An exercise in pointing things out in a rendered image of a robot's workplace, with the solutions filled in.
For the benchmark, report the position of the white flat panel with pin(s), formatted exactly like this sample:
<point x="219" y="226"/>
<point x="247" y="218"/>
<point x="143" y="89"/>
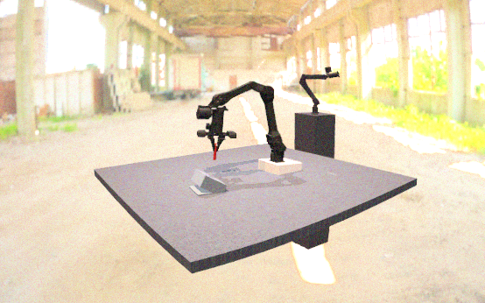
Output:
<point x="207" y="184"/>

